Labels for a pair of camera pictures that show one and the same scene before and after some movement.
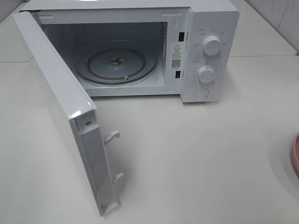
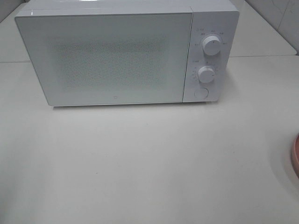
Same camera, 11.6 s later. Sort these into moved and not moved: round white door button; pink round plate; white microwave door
Moved: white microwave door
Not moved: pink round plate; round white door button
